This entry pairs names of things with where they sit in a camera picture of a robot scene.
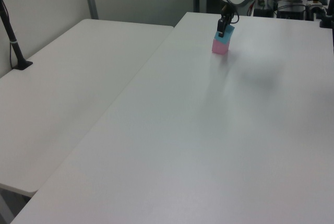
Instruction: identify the dark robot gripper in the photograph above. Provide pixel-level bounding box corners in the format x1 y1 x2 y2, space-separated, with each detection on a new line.
217 3 235 38

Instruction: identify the blue cube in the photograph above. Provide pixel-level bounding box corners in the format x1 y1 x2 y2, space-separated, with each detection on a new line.
214 25 235 45

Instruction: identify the silver device with black knob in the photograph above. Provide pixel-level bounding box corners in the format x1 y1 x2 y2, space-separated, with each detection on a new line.
305 0 327 21

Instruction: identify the pink cube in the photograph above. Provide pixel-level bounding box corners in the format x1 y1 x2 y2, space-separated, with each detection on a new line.
211 38 230 55

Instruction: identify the black pole stand with base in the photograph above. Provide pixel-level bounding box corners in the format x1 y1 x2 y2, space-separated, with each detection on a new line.
0 0 34 71

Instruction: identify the small black base box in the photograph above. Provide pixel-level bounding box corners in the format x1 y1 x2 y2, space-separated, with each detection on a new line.
253 8 273 17

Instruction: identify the black clamp pole stand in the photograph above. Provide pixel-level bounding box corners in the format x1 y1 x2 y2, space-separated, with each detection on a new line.
319 0 334 29

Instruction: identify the black electronics box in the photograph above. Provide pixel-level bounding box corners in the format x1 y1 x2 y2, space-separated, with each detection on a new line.
277 4 306 20

